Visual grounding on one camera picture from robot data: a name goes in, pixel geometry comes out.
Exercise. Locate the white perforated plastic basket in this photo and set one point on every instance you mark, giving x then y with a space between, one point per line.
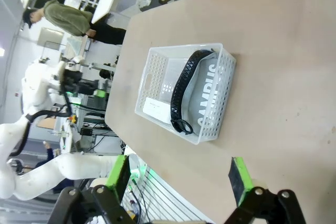
153 66

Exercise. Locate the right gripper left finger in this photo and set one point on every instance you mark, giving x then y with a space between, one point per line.
115 176

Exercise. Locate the white rectangular box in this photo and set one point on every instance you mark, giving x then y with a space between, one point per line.
156 107

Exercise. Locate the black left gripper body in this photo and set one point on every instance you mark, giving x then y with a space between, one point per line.
73 79

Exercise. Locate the white slatted panel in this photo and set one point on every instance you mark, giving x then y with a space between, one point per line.
168 203

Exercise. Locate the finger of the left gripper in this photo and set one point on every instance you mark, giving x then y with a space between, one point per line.
100 93

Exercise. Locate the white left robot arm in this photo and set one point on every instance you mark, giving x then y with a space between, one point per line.
78 167

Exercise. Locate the person in blue top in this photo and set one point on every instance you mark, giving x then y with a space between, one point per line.
51 155

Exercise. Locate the person in olive sweater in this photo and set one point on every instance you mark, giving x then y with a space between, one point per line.
65 19

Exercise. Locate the grey CAMPUS pencil case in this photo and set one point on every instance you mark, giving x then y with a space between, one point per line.
207 90

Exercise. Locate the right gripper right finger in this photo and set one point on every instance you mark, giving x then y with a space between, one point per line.
242 182

